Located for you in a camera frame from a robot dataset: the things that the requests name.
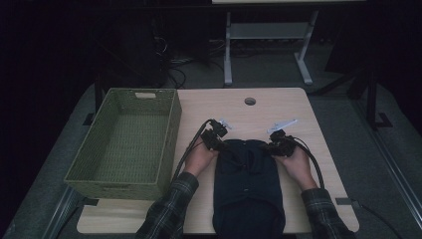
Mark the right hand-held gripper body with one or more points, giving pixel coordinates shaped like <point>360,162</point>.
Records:
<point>283,146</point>

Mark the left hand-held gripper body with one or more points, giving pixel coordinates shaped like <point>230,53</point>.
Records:
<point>212,138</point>

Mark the green woven basket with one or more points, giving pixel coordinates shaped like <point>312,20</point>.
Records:
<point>129,146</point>

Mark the person's left hand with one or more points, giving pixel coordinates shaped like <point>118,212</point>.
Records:
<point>199,159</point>

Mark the black metal stand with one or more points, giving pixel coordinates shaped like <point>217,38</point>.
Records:
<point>371,99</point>

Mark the navy shirt with white print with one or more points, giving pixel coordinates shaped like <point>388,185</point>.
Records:
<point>247,189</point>

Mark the white metal desk frame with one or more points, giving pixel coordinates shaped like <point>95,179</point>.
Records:
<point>265,30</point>

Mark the metal floor rail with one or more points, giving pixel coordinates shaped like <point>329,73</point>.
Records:
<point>61,212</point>
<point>394,166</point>

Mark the person's right hand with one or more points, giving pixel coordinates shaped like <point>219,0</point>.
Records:
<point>298,169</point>

